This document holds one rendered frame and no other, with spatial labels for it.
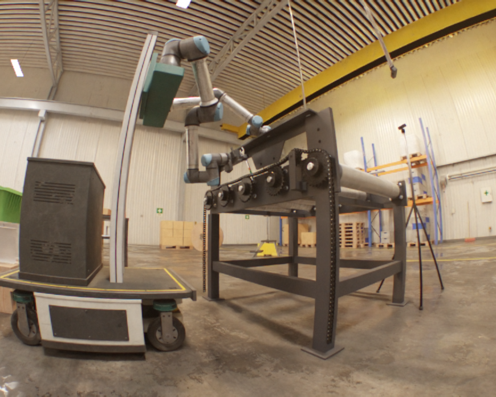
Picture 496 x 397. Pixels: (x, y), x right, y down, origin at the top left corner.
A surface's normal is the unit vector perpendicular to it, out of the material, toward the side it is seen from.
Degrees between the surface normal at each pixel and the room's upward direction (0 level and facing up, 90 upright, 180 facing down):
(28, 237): 90
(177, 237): 90
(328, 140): 90
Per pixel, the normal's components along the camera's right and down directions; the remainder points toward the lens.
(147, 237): 0.55, -0.13
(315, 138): -0.84, -0.09
